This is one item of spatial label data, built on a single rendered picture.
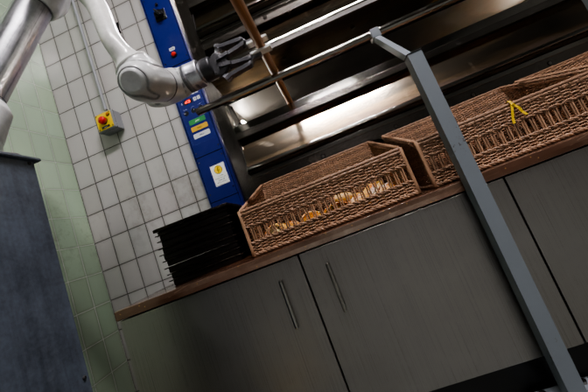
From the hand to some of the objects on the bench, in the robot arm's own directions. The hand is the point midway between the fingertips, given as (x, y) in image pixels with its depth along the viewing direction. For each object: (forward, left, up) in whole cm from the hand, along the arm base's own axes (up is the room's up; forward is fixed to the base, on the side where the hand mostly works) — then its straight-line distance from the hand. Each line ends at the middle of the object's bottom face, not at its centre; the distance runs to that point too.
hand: (259, 45), depth 97 cm
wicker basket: (+62, +23, -62) cm, 90 cm away
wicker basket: (+2, +27, -62) cm, 68 cm away
